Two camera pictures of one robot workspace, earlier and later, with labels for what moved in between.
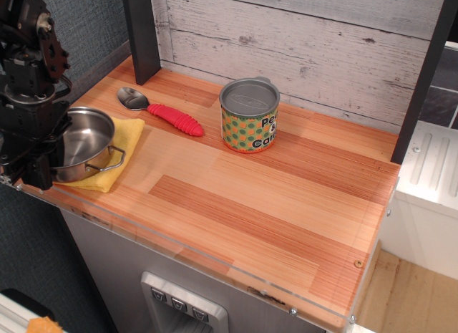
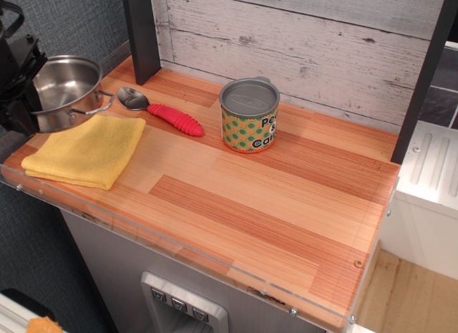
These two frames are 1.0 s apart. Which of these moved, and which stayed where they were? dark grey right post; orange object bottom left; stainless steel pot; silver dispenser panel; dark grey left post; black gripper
Moved: stainless steel pot; black gripper
Stayed: dark grey right post; orange object bottom left; silver dispenser panel; dark grey left post
